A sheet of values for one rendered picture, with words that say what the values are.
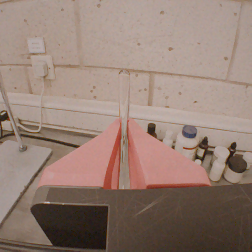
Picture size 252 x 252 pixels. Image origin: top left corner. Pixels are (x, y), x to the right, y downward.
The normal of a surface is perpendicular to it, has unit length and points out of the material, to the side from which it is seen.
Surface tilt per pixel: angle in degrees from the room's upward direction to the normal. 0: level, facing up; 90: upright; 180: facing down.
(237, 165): 0
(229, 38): 90
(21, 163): 0
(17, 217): 0
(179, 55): 90
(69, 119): 90
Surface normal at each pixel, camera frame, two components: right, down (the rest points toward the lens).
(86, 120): -0.22, 0.55
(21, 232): 0.00, -0.82
